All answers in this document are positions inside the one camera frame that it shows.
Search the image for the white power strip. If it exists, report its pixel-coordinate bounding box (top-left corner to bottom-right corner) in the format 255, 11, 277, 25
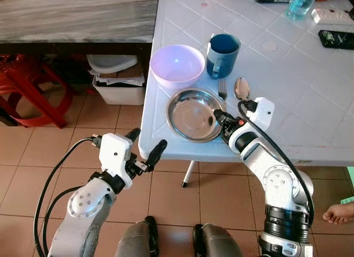
311, 8, 354, 24

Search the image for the grey marble counter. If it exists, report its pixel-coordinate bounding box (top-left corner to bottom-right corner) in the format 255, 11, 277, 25
0, 0, 160, 54

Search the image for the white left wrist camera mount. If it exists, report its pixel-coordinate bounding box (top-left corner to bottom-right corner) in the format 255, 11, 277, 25
98, 133, 134, 189

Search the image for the grey right robot leg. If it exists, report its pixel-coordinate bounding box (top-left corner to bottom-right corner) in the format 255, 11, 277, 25
192, 223, 245, 257

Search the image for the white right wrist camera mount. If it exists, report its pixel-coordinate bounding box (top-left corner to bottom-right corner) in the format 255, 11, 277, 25
245, 97, 276, 132

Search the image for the red plastic stool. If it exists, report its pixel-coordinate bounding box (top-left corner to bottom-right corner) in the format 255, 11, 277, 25
0, 53, 75, 129

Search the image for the long black left arm cable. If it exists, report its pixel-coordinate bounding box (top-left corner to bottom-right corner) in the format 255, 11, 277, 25
33, 136, 103, 257

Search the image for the black phone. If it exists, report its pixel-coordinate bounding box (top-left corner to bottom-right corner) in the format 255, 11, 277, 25
317, 29, 354, 50

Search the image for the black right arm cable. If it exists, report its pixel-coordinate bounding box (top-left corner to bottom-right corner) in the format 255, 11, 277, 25
237, 100, 315, 228

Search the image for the clear blue water bottle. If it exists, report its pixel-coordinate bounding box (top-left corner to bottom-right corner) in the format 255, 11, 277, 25
285, 0, 321, 21

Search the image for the steel spoon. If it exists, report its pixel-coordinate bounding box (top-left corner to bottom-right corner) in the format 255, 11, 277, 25
233, 76, 252, 102

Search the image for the lilac plastic bowl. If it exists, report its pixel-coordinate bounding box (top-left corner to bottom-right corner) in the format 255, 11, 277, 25
150, 44, 206, 91

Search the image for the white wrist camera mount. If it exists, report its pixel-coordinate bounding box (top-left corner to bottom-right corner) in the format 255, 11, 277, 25
98, 133, 134, 189
245, 97, 276, 132

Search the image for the steel fork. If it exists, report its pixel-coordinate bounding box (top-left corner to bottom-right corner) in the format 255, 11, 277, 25
217, 78, 228, 101

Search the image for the person's bare foot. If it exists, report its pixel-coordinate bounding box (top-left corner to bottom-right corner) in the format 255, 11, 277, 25
322, 202, 354, 225

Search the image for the white plastic basin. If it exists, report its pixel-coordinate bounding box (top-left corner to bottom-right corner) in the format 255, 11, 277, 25
86, 54, 138, 75

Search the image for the blue mug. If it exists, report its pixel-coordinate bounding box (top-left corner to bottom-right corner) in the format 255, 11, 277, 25
206, 33, 242, 80

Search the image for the grey left robot leg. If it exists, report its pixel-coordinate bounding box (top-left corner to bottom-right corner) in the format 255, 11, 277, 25
113, 215, 160, 257

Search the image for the white storage box with papers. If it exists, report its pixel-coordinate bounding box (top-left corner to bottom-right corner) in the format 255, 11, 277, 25
90, 68, 146, 106

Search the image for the short black left arm cable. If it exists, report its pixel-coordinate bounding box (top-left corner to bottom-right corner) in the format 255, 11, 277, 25
43, 186, 89, 257

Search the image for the grey robot leg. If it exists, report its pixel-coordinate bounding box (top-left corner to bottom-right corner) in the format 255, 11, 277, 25
192, 223, 245, 257
113, 215, 160, 257

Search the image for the white table leg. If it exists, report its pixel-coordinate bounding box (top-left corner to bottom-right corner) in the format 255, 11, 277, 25
181, 160, 197, 188

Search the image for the green plastic object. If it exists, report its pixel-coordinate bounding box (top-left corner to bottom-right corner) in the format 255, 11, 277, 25
340, 165, 354, 205

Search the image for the round steel plate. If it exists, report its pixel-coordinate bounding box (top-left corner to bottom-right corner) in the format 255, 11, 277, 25
166, 88, 227, 143

